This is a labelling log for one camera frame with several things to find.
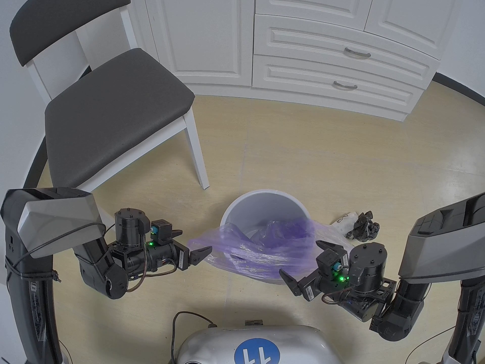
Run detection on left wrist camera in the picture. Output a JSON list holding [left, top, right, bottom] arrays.
[[151, 220, 183, 246]]

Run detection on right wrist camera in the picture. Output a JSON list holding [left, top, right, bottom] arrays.
[[316, 247, 349, 277]]

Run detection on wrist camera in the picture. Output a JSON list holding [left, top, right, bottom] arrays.
[[151, 220, 183, 246], [316, 247, 349, 277]]

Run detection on white chair dark grey seat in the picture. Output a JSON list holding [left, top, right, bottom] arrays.
[[9, 0, 210, 228]]

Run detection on black cable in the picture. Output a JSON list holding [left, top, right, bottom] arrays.
[[172, 311, 217, 364]]

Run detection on purple plastic bag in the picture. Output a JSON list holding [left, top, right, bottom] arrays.
[[187, 218, 353, 284]]

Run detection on crumpled black plastic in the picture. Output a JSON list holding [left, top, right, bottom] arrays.
[[347, 211, 380, 242]]

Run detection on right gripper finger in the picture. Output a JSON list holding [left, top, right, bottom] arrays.
[[316, 240, 344, 258], [279, 268, 304, 297]]

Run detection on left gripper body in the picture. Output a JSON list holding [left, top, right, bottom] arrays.
[[146, 241, 191, 274]]

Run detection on white trash bin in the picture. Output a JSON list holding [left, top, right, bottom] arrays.
[[220, 190, 309, 284]]

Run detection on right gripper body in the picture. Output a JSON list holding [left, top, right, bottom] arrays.
[[297, 269, 351, 303]]

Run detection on crumpled white paper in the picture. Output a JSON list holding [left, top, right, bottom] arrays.
[[331, 212, 358, 226]]

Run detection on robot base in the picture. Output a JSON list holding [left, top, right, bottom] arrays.
[[178, 319, 342, 364]]

